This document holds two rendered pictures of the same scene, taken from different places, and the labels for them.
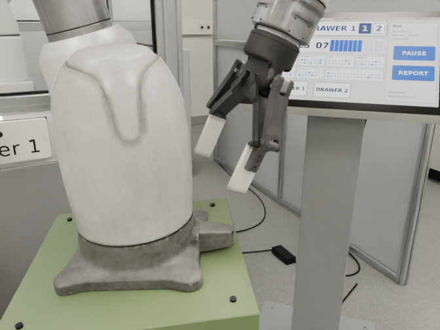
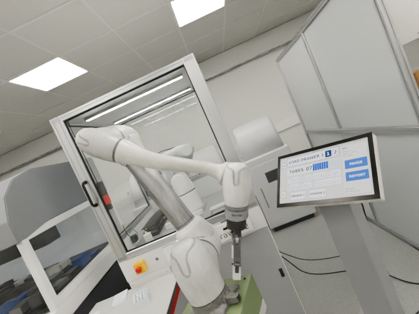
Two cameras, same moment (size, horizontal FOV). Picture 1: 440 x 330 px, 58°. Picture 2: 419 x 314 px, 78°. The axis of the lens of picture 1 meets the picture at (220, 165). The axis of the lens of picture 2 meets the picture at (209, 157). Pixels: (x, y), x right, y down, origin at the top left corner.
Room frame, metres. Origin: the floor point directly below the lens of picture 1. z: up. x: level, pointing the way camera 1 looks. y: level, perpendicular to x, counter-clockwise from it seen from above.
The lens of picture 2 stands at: (-0.24, -0.57, 1.47)
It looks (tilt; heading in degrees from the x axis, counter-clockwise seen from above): 4 degrees down; 31
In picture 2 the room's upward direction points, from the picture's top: 24 degrees counter-clockwise
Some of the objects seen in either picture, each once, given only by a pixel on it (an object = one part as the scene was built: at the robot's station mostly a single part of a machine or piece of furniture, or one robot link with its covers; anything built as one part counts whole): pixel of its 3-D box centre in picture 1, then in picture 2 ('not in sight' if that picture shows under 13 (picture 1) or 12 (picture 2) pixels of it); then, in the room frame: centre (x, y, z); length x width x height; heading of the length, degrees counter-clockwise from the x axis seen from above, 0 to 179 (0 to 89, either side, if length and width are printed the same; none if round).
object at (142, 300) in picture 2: not in sight; (141, 298); (0.65, 0.76, 0.78); 0.12 x 0.08 x 0.04; 49
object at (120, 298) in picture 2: not in sight; (120, 298); (0.68, 1.00, 0.77); 0.13 x 0.09 x 0.02; 42
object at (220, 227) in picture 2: not in sight; (230, 229); (1.13, 0.32, 0.87); 0.29 x 0.02 x 0.11; 117
